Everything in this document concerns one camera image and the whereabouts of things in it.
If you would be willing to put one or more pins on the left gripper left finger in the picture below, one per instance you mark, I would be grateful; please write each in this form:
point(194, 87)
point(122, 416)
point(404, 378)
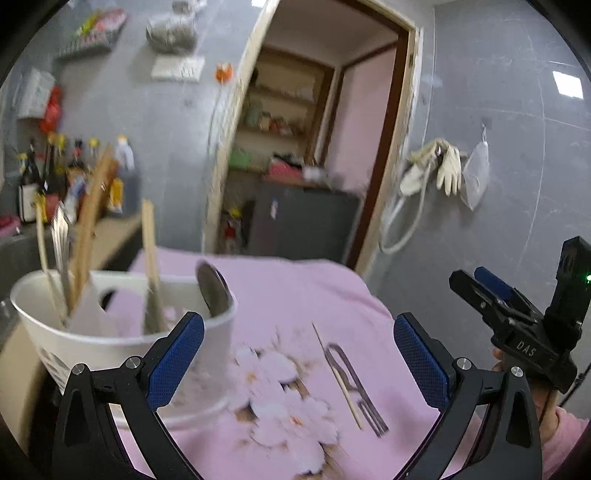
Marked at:
point(87, 443)

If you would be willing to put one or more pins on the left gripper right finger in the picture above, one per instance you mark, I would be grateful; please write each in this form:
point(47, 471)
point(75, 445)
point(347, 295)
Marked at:
point(507, 444)

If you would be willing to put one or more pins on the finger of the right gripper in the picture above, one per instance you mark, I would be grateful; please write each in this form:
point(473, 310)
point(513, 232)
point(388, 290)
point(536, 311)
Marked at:
point(499, 316)
point(505, 292)

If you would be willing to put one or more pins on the white plastic utensil holder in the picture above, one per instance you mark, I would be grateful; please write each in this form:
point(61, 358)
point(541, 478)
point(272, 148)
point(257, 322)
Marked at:
point(108, 328)

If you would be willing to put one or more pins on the metal spoon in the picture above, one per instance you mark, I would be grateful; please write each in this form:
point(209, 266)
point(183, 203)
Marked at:
point(213, 288)

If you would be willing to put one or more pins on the pale wooden chopstick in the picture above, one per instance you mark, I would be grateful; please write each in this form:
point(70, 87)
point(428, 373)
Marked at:
point(338, 379)

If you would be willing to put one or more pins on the metal peeler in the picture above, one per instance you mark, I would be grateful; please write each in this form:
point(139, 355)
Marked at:
point(358, 393)

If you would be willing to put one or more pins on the metal fork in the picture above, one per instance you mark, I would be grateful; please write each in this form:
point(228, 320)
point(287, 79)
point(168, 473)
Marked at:
point(60, 227)

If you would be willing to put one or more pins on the brown wooden chopstick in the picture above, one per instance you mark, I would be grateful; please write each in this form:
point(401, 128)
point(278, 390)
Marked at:
point(92, 207)

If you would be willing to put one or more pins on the person's right hand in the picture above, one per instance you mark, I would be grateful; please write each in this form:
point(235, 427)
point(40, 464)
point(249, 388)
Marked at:
point(545, 402)

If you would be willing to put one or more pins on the hanging mesh strainer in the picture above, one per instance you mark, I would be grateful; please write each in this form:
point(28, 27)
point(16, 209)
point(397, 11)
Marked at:
point(476, 173)

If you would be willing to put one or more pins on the white rubber gloves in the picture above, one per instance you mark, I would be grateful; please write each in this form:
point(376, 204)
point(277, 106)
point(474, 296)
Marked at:
point(438, 157)

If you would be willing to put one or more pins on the pink floral cloth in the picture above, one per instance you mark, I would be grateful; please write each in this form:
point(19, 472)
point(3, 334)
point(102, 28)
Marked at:
point(288, 418)

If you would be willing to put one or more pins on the dark grey cabinet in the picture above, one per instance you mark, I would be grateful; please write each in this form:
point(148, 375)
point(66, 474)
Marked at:
point(301, 223)

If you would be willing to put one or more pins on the large vinegar jug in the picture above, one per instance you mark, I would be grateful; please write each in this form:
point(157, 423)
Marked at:
point(124, 194)

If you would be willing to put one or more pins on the soy sauce bottle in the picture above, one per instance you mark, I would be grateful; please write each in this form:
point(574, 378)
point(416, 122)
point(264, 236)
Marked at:
point(53, 185)

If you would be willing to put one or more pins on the dark wine bottle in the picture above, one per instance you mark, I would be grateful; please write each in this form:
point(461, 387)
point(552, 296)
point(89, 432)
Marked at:
point(29, 185)

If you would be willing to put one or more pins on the wooden shelf unit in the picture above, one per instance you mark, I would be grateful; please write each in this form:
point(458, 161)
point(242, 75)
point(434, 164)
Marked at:
point(283, 110)

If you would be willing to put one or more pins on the green box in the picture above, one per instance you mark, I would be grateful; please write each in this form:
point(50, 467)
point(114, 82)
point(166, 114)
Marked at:
point(239, 159)

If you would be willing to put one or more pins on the red hanging bag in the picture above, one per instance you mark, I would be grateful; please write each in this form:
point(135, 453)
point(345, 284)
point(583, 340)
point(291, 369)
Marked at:
point(53, 112)

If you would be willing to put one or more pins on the hanging plastic bag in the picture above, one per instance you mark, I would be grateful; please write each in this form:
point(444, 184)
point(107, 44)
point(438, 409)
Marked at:
point(175, 32)

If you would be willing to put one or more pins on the white wall box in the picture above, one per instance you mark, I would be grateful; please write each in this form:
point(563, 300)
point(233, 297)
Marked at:
point(35, 94)

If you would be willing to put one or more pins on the orange wall hook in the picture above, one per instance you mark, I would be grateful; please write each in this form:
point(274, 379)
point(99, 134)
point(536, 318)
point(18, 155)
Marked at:
point(223, 73)

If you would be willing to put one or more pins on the white wall socket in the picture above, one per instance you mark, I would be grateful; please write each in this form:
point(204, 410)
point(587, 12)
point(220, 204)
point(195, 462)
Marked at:
point(177, 68)

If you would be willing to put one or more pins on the grey wall shelf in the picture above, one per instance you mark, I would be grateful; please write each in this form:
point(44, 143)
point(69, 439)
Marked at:
point(98, 34)

